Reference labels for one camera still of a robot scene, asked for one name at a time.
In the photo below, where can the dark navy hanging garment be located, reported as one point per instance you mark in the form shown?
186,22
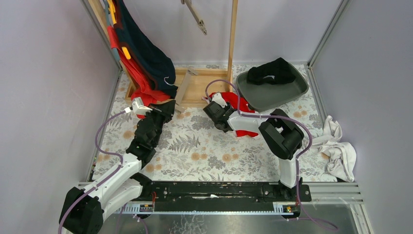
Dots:
153,62

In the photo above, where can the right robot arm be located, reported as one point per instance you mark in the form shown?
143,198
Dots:
282,136

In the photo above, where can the red hanging garment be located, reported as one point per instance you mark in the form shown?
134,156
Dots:
143,90

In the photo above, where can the black underwear in tray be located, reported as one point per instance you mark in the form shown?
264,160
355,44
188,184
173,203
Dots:
274,73

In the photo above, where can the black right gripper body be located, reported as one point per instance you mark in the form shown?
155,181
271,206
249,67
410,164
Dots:
212,109

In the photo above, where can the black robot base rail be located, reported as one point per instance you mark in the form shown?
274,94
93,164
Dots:
190,196

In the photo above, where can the beige clip hanger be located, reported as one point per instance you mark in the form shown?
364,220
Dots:
191,100

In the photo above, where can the beige hanger hanging on rack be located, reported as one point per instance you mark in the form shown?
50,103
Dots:
199,21

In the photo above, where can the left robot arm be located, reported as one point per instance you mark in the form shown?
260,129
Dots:
85,210

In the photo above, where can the wooden rack with base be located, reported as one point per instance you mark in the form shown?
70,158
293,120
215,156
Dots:
198,83

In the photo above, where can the white crumpled cloth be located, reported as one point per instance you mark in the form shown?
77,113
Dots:
342,155

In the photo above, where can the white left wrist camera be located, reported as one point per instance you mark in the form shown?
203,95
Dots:
138,107

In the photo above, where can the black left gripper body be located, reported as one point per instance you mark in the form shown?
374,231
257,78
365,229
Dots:
165,109

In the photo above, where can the red white-trimmed underwear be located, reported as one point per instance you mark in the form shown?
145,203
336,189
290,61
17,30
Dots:
240,109

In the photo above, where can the grey plastic tray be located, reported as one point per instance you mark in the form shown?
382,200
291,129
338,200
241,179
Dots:
264,97

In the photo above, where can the yellow hanger on rack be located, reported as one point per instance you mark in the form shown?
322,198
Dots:
116,33

